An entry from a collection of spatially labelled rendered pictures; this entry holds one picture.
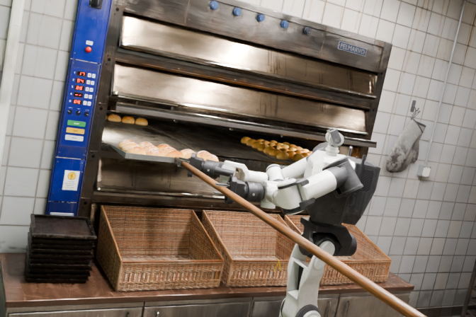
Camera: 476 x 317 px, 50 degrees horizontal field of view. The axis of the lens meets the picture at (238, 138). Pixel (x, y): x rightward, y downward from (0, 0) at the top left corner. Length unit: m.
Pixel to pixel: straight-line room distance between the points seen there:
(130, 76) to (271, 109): 0.91
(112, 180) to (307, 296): 1.20
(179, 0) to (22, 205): 1.36
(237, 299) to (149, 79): 1.27
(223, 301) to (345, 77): 1.67
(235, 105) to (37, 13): 1.19
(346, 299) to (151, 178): 1.36
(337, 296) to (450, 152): 1.70
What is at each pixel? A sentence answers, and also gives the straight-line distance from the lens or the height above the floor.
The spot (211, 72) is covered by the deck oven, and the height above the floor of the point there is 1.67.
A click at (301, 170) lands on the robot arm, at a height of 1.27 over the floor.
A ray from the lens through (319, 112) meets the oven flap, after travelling 3.38.
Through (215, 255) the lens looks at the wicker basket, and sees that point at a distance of 2.76.
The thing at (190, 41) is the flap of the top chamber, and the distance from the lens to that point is 2.89.
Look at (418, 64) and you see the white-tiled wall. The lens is 3.91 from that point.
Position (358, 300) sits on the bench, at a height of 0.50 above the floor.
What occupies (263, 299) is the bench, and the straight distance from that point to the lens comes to 2.86.
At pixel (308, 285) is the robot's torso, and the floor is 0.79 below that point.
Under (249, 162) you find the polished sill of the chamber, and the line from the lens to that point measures 3.15.
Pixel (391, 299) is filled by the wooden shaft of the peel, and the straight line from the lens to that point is 1.42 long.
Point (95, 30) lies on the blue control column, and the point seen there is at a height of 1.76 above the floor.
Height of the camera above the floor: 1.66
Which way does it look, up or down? 7 degrees down
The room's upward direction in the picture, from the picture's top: 11 degrees clockwise
